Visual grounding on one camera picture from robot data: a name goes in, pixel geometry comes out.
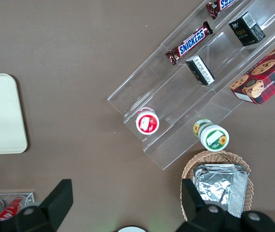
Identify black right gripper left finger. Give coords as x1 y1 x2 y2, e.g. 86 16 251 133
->
15 178 74 232

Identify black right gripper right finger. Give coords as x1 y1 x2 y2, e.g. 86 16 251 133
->
177 178 243 232

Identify light wicker basket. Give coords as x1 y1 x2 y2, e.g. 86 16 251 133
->
180 150 254 222

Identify clear acrylic bottle rack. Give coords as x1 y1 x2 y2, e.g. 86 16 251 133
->
0 192 35 218

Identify silver foil packets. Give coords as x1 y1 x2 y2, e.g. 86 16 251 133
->
193 169 249 219

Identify aluminium foil food container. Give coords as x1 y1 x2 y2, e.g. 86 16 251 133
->
194 163 251 176

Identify green lid sunflower cup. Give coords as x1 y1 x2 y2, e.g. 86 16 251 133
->
192 118 230 152

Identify red lid yogurt cup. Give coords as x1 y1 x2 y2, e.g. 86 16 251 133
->
135 106 160 135

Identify clear acrylic tiered shelf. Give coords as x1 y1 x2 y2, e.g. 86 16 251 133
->
107 0 275 171

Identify small black carton box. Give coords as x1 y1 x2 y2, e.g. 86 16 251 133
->
228 11 266 47
185 55 216 86

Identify red tartan cookie box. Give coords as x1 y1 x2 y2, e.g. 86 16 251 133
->
229 35 275 105

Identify Snickers chocolate bar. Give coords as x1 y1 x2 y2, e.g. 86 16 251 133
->
206 0 237 20
165 20 214 66

